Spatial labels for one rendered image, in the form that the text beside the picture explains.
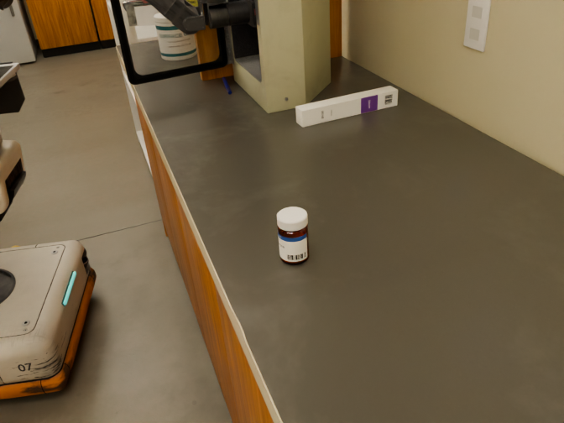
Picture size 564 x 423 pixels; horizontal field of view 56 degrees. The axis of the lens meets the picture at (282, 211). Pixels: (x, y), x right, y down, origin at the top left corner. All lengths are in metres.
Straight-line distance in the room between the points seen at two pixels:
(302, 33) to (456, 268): 0.77
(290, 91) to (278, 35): 0.15
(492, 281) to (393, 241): 0.17
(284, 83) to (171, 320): 1.16
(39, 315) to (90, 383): 0.31
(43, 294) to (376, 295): 1.48
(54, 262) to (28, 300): 0.22
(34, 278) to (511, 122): 1.68
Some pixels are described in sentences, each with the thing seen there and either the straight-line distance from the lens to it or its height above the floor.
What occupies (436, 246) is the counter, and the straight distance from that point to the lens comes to 0.90.
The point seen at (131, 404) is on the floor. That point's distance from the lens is 1.96.
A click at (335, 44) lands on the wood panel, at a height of 0.98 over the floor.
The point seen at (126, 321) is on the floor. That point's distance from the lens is 2.26.
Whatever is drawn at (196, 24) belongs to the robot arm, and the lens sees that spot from 1.43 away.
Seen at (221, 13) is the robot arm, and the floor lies 1.18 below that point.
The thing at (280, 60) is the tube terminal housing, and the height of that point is 1.07.
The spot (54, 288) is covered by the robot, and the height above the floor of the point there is 0.28.
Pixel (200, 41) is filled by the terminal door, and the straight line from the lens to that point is 1.64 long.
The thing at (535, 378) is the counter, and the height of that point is 0.94.
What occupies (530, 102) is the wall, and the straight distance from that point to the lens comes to 1.24.
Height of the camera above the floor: 1.46
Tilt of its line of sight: 32 degrees down
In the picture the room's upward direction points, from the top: 5 degrees counter-clockwise
